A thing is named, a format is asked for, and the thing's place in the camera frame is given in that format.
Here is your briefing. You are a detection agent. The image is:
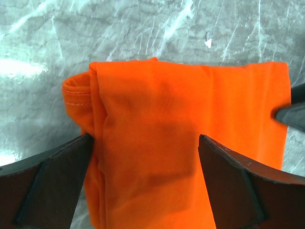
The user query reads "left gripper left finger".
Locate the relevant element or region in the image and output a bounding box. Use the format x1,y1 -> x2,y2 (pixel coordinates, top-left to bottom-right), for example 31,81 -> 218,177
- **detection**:
0,134 -> 93,229

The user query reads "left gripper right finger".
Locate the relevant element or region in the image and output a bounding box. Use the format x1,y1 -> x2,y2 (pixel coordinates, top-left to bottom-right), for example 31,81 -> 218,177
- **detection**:
198,135 -> 305,229

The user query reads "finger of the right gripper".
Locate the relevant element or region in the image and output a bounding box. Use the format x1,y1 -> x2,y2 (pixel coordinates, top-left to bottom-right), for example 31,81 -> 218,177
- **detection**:
275,103 -> 305,132
291,83 -> 305,104

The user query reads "orange t-shirt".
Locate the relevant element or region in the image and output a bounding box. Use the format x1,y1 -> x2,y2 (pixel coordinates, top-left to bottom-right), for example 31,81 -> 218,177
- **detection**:
62,58 -> 291,229

